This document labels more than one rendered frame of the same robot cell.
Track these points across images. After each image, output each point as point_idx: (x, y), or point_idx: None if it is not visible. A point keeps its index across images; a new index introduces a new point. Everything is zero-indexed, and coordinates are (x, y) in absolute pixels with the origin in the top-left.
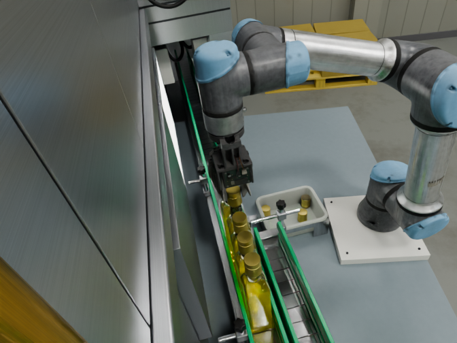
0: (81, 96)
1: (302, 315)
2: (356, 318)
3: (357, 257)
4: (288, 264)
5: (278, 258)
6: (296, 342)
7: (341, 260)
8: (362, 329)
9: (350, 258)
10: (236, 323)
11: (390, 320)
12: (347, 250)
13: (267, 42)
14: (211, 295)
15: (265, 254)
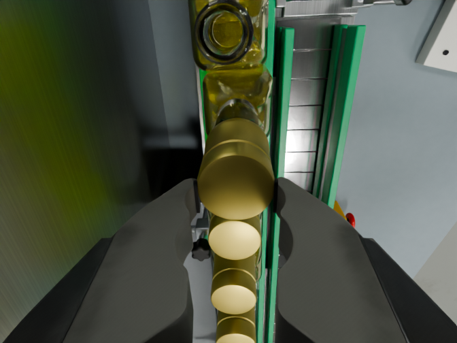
0: None
1: (302, 185)
2: (372, 150)
3: (453, 67)
4: (324, 98)
5: (311, 79)
6: (274, 258)
7: (424, 64)
8: (370, 165)
9: (441, 67)
10: (195, 254)
11: (410, 162)
12: (452, 45)
13: None
14: (174, 62)
15: (285, 120)
